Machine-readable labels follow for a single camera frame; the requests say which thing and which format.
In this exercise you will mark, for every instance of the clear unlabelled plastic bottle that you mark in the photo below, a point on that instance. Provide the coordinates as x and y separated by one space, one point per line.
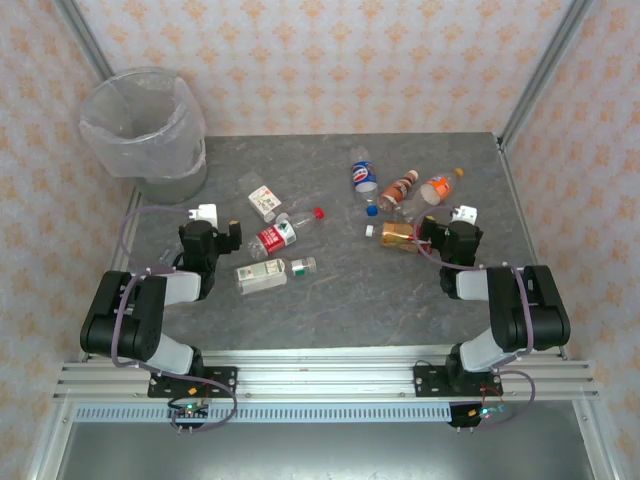
412 210

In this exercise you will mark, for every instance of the gold label plastic bottle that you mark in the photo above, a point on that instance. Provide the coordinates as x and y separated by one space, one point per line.
395 235

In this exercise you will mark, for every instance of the red label plastic bottle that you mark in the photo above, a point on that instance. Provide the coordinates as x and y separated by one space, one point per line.
274 237

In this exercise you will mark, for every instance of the white label small bottle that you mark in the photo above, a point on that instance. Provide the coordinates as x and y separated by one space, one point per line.
262 200

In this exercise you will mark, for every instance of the green label square bottle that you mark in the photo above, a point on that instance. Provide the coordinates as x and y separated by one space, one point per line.
260 275

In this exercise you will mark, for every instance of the orange label plastic bottle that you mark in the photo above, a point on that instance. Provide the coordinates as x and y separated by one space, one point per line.
437 187

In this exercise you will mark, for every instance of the brown label plastic bottle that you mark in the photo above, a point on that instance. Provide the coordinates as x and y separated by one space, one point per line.
395 191

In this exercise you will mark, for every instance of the blue label cola bottle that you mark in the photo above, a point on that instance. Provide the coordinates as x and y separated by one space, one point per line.
364 175

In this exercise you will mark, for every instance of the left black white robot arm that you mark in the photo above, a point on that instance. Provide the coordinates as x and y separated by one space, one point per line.
125 320

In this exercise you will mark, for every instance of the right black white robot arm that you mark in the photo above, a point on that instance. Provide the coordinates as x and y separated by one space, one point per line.
530 310

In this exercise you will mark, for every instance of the clear plastic bin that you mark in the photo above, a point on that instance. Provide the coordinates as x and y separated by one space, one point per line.
170 187

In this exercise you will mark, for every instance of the clear plastic bin liner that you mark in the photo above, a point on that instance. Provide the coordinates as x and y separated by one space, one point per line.
192 130

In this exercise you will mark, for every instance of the grey metal panel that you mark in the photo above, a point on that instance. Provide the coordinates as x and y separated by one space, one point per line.
325 450

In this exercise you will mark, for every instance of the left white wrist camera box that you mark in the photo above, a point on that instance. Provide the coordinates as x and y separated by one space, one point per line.
206 212

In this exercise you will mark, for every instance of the aluminium table side rail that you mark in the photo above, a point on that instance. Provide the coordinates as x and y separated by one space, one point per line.
526 225
132 200

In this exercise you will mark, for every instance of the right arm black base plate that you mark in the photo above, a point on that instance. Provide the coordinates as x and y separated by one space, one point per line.
425 380

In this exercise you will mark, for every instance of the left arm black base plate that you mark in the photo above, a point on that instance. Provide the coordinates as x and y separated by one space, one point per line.
220 380

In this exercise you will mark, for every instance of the aluminium mounting rail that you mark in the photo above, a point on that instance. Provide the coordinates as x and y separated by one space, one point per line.
325 380

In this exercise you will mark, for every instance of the aluminium frame post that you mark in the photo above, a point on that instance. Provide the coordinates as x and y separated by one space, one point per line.
80 30
545 70

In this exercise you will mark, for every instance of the aluminium frame leg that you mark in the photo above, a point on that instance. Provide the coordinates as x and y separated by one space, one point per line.
48 445
599 445

